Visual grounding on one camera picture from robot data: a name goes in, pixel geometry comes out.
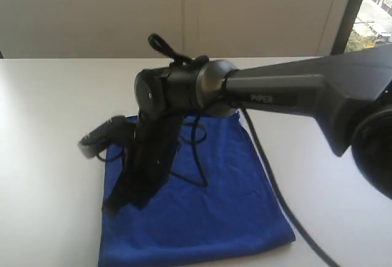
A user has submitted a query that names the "white vehicle outside window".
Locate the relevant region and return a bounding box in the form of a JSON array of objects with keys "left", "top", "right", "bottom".
[{"left": 374, "top": 31, "right": 391, "bottom": 44}]

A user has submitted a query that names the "blue terry towel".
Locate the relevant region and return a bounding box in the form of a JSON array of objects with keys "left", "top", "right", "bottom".
[{"left": 98, "top": 114, "right": 295, "bottom": 266}]

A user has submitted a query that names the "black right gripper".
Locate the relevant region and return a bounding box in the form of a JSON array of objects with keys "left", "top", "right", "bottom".
[{"left": 102, "top": 116, "right": 183, "bottom": 217}]

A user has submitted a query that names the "dark window frame post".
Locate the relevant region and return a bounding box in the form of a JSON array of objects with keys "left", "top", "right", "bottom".
[{"left": 330, "top": 0, "right": 362, "bottom": 55}]

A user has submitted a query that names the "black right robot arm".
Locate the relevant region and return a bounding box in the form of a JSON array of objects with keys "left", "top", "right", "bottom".
[{"left": 103, "top": 45, "right": 391, "bottom": 215}]

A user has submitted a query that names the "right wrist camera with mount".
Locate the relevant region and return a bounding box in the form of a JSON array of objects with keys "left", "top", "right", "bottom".
[{"left": 78, "top": 116, "right": 136, "bottom": 159}]

